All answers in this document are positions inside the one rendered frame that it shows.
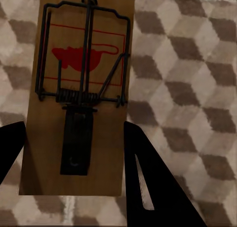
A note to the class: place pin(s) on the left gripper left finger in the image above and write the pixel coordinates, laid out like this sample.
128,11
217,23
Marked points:
12,139

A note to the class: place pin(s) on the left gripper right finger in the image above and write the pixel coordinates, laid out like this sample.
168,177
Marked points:
172,206

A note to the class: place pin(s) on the mousetrap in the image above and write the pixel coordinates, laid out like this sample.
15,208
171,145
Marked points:
74,144

